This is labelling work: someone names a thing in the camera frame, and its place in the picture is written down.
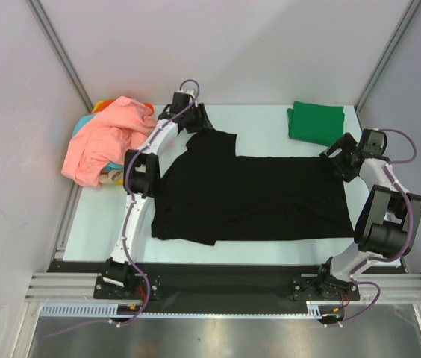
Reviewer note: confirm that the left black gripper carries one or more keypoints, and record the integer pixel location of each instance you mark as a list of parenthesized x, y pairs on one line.
[(202, 123)]

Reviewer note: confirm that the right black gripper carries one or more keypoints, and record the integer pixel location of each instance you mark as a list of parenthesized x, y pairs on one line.
[(340, 160)]

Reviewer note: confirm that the black t-shirt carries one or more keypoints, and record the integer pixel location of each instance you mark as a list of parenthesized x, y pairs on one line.
[(211, 194)]

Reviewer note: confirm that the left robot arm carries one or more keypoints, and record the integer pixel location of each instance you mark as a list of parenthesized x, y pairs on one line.
[(142, 179)]

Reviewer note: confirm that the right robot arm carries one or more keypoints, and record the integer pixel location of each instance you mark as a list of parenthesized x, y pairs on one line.
[(387, 226)]

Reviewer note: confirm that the folded green t-shirt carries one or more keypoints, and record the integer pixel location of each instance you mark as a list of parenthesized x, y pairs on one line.
[(314, 123)]

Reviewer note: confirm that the orange t-shirt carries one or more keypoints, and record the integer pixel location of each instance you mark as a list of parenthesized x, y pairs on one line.
[(150, 106)]

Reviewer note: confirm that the pink t-shirt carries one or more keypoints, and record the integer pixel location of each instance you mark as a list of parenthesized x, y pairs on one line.
[(124, 125)]

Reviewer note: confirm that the beige t-shirt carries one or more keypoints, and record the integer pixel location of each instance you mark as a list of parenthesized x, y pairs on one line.
[(114, 177)]

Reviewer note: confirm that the light blue t-shirt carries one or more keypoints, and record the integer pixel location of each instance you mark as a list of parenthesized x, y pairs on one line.
[(82, 122)]

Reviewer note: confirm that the aluminium front rail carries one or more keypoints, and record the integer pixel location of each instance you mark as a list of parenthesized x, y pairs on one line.
[(395, 288)]

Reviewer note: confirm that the right aluminium frame post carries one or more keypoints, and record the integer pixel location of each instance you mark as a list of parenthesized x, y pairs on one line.
[(388, 52)]

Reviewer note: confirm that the aluminium frame post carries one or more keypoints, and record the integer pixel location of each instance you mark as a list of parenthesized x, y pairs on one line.
[(56, 44), (388, 52)]

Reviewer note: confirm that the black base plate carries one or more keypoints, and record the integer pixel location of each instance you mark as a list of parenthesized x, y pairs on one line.
[(212, 289)]

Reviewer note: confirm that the left aluminium frame post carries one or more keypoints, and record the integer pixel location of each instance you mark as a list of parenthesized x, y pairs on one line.
[(56, 44)]

